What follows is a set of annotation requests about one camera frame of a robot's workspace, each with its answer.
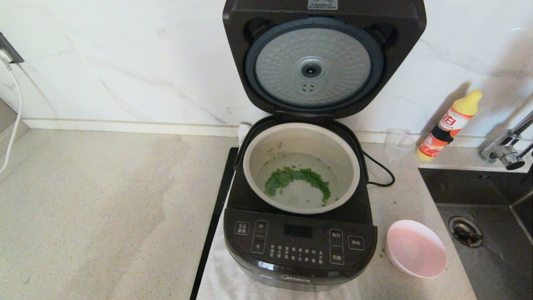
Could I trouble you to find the chopped green vegetables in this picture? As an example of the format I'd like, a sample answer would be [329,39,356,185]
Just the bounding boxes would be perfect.
[264,166,331,207]

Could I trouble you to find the black rice cooker lid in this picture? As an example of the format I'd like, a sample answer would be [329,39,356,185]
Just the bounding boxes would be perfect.
[223,0,427,120]

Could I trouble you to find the white round bowl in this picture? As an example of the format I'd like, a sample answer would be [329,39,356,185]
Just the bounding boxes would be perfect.
[385,220,448,278]

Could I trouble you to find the grey rice cooker inner pot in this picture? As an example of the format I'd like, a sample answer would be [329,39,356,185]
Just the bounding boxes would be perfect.
[243,122,361,214]

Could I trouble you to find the black Midea rice cooker body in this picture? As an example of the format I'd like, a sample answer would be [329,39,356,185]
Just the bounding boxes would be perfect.
[224,117,378,292]

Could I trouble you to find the black flat strip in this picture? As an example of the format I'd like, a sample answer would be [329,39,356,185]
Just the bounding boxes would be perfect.
[190,147,239,300]

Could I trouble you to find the clear plastic measuring cup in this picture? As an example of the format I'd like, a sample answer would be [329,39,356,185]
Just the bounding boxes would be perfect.
[384,129,417,161]

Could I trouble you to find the white cloth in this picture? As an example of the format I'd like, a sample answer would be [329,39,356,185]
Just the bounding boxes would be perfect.
[197,123,363,300]

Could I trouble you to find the orange yellow detergent bottle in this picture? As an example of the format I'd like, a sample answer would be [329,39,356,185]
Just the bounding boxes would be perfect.
[416,90,484,162]

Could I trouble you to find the metal sink drain strainer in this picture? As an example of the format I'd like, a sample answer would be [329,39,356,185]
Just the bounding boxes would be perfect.
[448,216,484,249]

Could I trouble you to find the chrome faucet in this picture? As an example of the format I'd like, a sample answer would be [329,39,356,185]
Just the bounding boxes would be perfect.
[478,110,533,170]

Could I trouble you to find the black power cable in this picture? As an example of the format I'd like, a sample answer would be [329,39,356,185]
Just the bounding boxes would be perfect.
[362,151,395,187]

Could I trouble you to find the white power cable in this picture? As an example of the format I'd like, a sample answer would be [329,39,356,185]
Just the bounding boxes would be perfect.
[0,50,24,175]

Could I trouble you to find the grey wall socket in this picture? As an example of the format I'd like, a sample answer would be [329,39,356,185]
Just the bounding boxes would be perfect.
[0,32,25,65]

